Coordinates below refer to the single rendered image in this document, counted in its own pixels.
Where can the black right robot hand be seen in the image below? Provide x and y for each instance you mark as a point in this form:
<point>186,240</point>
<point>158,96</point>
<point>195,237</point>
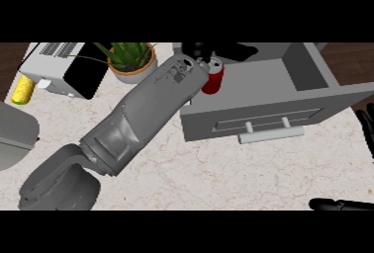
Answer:
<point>335,205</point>

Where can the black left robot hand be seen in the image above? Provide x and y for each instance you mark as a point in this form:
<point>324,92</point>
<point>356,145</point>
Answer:
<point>227,50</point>

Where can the red can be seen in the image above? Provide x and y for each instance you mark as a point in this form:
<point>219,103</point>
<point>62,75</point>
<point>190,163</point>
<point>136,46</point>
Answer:
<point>213,80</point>

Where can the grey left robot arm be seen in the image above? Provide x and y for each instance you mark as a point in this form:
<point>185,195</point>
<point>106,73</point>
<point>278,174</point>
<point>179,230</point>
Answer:
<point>146,105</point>

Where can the grey open drawer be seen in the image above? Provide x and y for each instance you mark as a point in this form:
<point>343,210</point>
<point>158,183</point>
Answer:
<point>257,82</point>

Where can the grey drawer front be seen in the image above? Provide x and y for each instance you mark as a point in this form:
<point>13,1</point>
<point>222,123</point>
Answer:
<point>204,124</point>

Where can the green plant in terracotta pot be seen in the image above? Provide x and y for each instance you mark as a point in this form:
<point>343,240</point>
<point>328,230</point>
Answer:
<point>130,75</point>

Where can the yellow corn cob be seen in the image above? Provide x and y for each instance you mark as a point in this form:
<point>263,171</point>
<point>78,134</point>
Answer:
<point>22,89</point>

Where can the grey rounded appliance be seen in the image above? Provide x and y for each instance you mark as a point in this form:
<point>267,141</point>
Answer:
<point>15,131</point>

